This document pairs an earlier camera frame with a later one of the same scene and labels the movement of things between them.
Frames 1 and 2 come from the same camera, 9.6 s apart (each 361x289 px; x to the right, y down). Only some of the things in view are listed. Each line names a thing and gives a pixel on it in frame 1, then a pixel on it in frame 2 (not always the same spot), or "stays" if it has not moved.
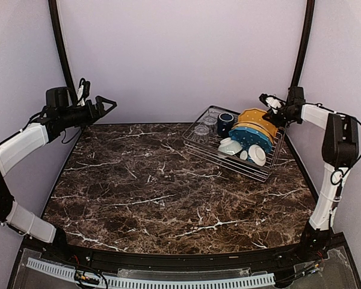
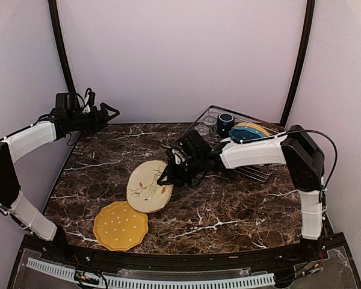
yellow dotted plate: [253, 118] to [119, 226]
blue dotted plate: [246, 136] stays
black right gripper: [272, 119] to [169, 179]
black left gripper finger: [114, 104] to [107, 117]
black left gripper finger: [101, 100] to [103, 107]
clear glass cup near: [201, 133] stays
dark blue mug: [225, 123] stays
